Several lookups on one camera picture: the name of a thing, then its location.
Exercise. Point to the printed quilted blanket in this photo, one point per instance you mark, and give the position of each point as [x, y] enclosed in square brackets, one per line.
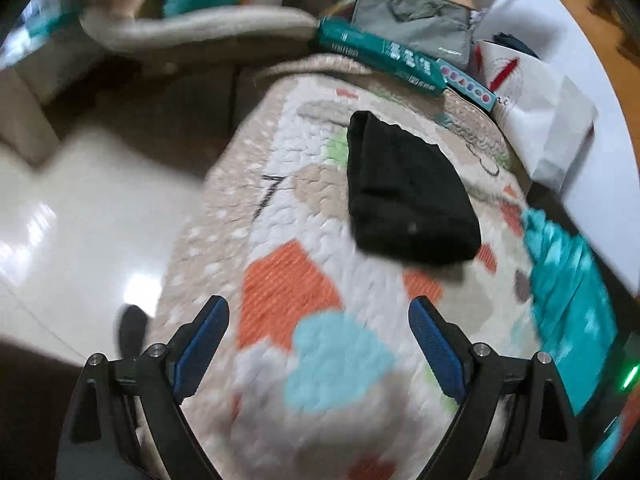
[300, 240]

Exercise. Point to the black pants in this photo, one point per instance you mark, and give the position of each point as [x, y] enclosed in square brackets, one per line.
[405, 195]

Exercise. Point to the white paper bag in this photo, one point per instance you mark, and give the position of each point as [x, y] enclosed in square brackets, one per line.
[540, 110]

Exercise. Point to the long teal box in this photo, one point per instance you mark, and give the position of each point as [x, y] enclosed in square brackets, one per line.
[380, 55]

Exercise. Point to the white panel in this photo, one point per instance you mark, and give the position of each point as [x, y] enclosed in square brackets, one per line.
[605, 160]

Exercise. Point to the small blue box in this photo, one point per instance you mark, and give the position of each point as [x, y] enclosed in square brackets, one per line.
[467, 87]

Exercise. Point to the teal knit cloth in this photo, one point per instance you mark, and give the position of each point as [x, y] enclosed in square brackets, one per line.
[570, 300]

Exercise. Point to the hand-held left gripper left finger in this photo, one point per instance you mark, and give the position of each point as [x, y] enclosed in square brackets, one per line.
[202, 345]

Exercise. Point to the grey bag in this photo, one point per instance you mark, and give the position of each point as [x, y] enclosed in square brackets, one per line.
[415, 20]

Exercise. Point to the person's black shoe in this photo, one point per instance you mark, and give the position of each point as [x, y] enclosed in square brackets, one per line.
[132, 332]

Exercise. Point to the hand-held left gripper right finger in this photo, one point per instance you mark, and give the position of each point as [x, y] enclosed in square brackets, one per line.
[440, 355]

